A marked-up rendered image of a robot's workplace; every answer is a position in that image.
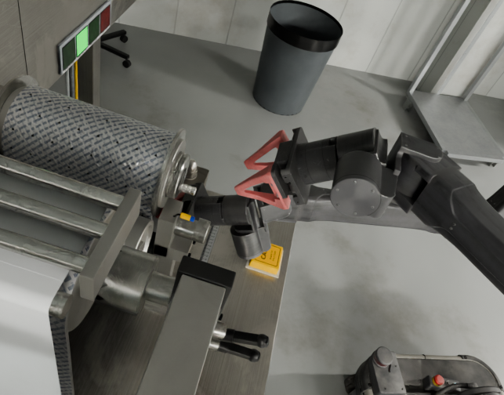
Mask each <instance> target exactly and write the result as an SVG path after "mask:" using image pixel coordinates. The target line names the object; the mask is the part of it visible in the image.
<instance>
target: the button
mask: <svg viewBox="0 0 504 395"><path fill-rule="evenodd" d="M282 251H283V248H282V247H280V246H277V245H273V244H271V249H270V250H269V251H267V252H263V254H262V255H260V256H258V257H256V258H254V259H250V262H249V266H252V267H255V268H257V269H260V270H264V271H266V272H269V273H272V274H277V272H278V271H279V266H280V262H281V255H282Z"/></svg>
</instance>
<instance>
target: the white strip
mask: <svg viewBox="0 0 504 395"><path fill-rule="evenodd" d="M62 283H63V282H62V281H60V280H57V279H55V278H51V277H47V276H45V275H42V274H38V273H35V272H33V271H30V270H25V269H23V268H20V267H18V266H14V265H11V264H8V263H4V262H2V261H0V395H61V389H60V380H59V376H58V371H57V366H56V357H55V352H54V347H53V337H52V332H51V328H50V323H49V316H53V317H57V318H59V319H64V318H65V316H66V315H67V313H68V311H69V309H70V308H71V304H72V301H73V295H72V294H69V293H66V292H62V291H59V288H60V286H61V285H62Z"/></svg>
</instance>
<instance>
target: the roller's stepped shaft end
mask: <svg viewBox="0 0 504 395"><path fill-rule="evenodd" d="M175 279H176V278H175V277H171V276H169V275H166V274H162V273H159V272H157V271H154V272H153V273H152V274H151V276H150V280H149V281H148V284H147V287H146V291H145V293H144V297H143V299H145V300H147V301H150V302H153V303H157V304H160V305H163V306H167V305H168V304H169V301H170V298H171V294H172V289H173V285H174V282H175Z"/></svg>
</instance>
